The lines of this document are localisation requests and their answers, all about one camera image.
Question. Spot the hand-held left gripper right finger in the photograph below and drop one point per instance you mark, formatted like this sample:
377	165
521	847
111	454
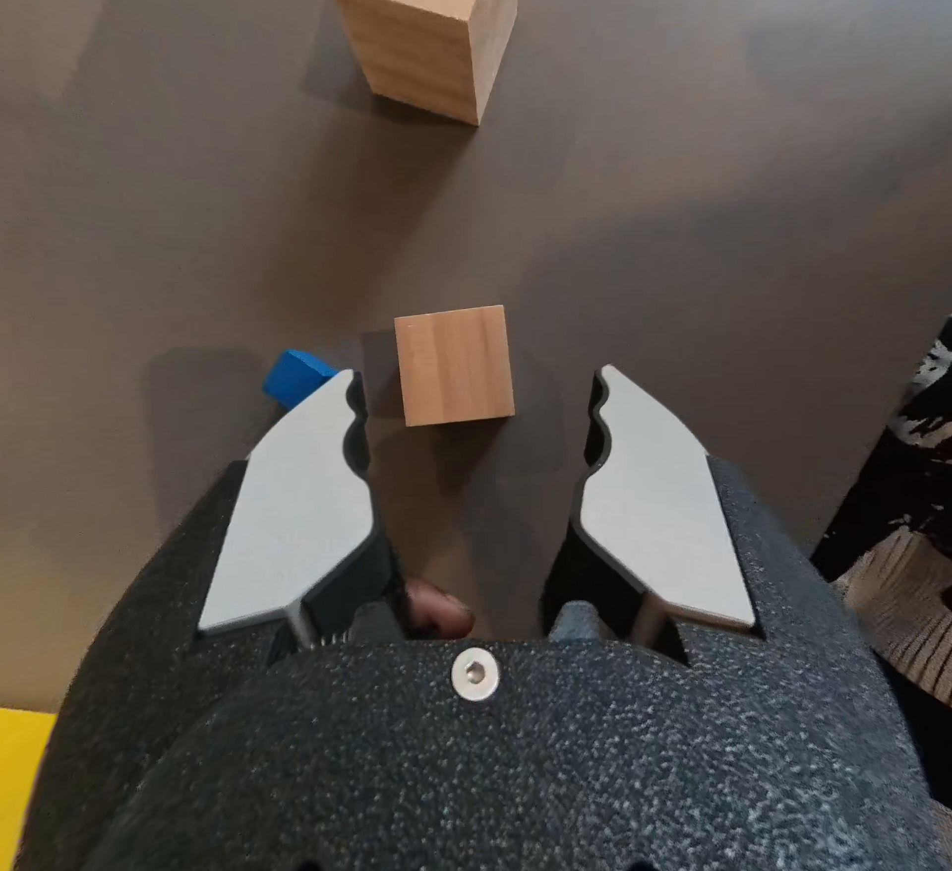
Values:
662	514

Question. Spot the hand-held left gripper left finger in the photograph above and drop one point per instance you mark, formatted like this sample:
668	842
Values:
290	514

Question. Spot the tiny blue cube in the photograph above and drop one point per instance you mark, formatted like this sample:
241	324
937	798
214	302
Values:
298	373

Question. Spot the medium wooden cube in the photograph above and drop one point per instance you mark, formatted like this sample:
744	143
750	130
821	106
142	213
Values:
454	365

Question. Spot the large wooden cube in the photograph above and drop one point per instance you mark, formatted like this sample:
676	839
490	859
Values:
417	8

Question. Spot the person's printed shirt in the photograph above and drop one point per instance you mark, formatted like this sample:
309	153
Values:
934	388

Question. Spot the yellow plastic bin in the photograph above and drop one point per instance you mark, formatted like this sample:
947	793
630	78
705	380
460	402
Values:
23	797

